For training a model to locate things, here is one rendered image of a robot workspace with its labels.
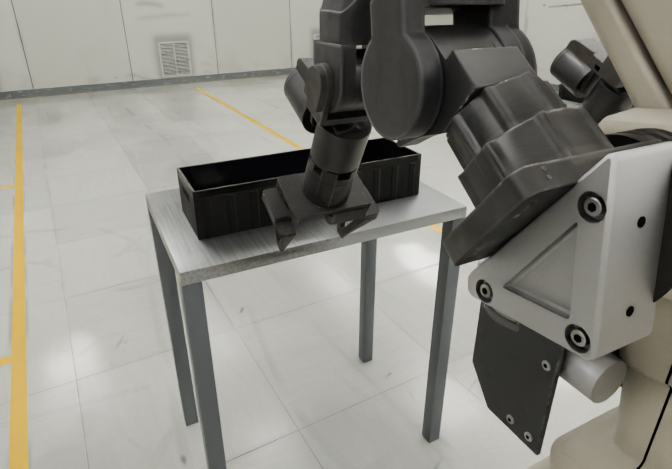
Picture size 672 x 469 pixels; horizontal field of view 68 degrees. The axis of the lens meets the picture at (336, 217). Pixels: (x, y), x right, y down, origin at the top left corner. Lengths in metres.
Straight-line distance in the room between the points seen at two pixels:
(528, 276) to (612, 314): 0.05
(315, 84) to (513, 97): 0.21
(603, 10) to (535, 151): 0.17
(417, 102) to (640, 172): 0.13
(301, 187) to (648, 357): 0.38
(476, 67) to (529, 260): 0.12
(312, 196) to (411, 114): 0.26
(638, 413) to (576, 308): 0.26
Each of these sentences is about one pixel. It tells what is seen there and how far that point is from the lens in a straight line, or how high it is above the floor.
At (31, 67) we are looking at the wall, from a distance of 7.54.
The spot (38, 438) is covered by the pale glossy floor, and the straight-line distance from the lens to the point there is 1.97.
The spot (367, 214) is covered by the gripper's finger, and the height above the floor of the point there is 1.04.
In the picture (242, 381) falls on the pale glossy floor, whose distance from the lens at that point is 1.93.
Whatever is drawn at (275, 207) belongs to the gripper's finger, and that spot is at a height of 1.06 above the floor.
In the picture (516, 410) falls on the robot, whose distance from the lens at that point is 0.56.
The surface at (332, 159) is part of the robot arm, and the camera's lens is 0.53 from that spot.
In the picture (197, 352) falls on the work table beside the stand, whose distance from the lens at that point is 1.12.
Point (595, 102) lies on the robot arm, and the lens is 0.81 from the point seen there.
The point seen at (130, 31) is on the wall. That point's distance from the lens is 7.59.
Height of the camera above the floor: 1.30
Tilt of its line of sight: 25 degrees down
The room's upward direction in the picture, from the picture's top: straight up
